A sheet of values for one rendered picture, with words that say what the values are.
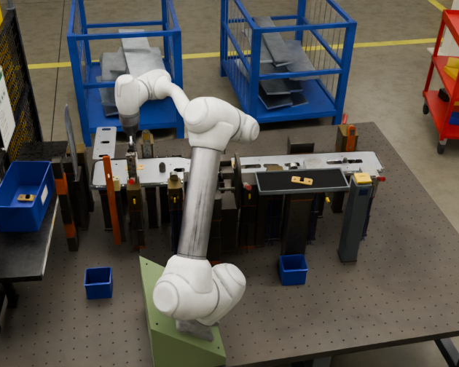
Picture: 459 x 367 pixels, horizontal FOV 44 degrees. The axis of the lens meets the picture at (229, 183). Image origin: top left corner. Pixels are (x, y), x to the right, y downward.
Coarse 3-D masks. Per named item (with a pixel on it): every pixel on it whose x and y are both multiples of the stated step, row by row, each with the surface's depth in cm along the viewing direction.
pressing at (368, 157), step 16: (112, 160) 270; (144, 160) 271; (160, 160) 271; (176, 160) 271; (240, 160) 272; (256, 160) 273; (272, 160) 273; (288, 160) 273; (336, 160) 274; (368, 160) 275; (96, 176) 260; (144, 176) 261; (160, 176) 261
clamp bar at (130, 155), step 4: (128, 152) 240; (132, 152) 239; (128, 156) 237; (132, 156) 237; (128, 160) 239; (132, 160) 239; (128, 164) 240; (132, 164) 240; (128, 168) 242; (132, 168) 242; (128, 172) 244; (132, 172) 244; (136, 172) 244; (132, 176) 246; (136, 176) 246; (136, 180) 248
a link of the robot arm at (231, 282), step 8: (224, 264) 207; (232, 264) 209; (216, 272) 204; (224, 272) 203; (232, 272) 204; (240, 272) 210; (216, 280) 201; (224, 280) 201; (232, 280) 202; (240, 280) 204; (224, 288) 201; (232, 288) 201; (240, 288) 204; (224, 296) 200; (232, 296) 202; (240, 296) 206; (224, 304) 201; (232, 304) 205; (216, 312) 202; (224, 312) 207; (200, 320) 207; (208, 320) 207; (216, 320) 210
